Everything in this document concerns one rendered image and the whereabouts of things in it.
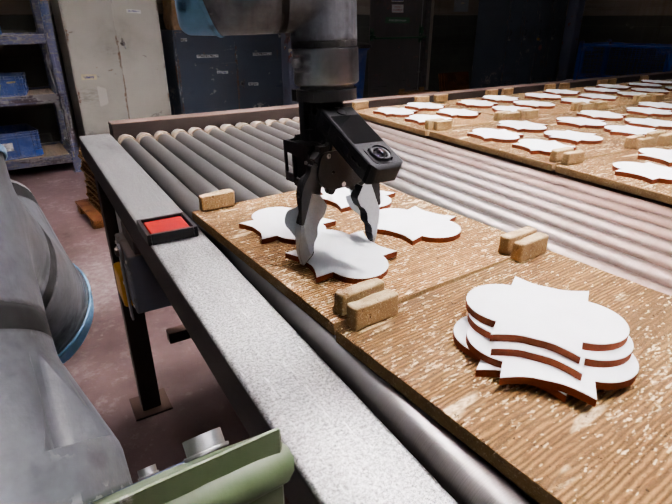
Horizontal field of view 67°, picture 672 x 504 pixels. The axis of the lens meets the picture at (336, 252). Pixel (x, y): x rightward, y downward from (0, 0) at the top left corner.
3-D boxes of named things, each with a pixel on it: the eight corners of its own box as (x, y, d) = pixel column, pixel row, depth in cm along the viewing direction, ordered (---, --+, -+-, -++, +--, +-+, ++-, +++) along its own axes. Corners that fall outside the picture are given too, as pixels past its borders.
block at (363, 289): (341, 320, 53) (341, 297, 52) (331, 312, 55) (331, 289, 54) (385, 303, 56) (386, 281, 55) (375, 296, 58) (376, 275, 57)
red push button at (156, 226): (152, 243, 77) (151, 234, 76) (144, 230, 81) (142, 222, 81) (192, 235, 79) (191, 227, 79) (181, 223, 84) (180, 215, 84)
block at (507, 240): (507, 257, 67) (510, 238, 66) (495, 252, 69) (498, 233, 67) (535, 246, 70) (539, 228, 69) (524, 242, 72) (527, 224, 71)
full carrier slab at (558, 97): (589, 114, 176) (591, 101, 174) (497, 99, 208) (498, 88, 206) (645, 105, 193) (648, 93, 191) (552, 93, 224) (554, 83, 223)
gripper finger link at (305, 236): (285, 253, 68) (307, 186, 66) (309, 268, 63) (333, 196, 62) (265, 249, 66) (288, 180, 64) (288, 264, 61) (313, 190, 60)
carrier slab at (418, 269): (333, 336, 53) (333, 323, 53) (192, 220, 84) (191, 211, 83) (539, 255, 72) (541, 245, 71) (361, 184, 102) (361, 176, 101)
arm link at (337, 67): (371, 46, 57) (309, 49, 53) (371, 89, 59) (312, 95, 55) (333, 46, 63) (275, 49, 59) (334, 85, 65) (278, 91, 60)
